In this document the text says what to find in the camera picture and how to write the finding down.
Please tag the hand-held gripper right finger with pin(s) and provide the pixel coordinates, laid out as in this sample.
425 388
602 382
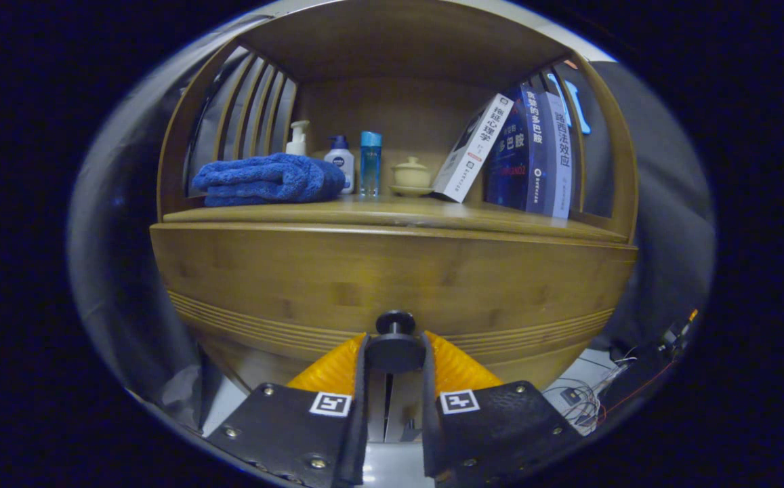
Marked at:
486 434

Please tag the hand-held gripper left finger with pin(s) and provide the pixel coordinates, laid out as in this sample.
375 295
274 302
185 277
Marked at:
310 434

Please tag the wooden drawer with black knob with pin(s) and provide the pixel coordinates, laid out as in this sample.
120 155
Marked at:
398 271

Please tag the wooden countertop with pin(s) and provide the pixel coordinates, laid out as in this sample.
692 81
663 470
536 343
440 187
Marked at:
392 213

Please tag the wooden cabinet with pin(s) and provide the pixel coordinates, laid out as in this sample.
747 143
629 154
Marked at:
398 41

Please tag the black device with orange tip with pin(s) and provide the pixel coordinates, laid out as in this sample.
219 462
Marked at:
673 335

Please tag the blue folded towel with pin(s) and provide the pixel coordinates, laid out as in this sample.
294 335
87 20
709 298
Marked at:
263 177

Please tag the cream lidded teacup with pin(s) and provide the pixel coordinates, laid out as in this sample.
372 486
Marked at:
412 176

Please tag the dark blue book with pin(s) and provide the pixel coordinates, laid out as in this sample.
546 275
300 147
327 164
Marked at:
513 163

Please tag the white lotion bottle blue cap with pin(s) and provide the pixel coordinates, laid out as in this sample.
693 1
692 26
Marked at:
341 163

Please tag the light blue book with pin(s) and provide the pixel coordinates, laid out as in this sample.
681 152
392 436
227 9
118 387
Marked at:
560 169

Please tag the clear blue bottle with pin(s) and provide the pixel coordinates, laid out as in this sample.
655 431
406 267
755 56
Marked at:
370 166

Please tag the white book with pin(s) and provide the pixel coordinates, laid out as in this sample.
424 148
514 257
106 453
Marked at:
473 152

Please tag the white pump bottle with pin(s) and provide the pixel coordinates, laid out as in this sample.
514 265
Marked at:
297 144

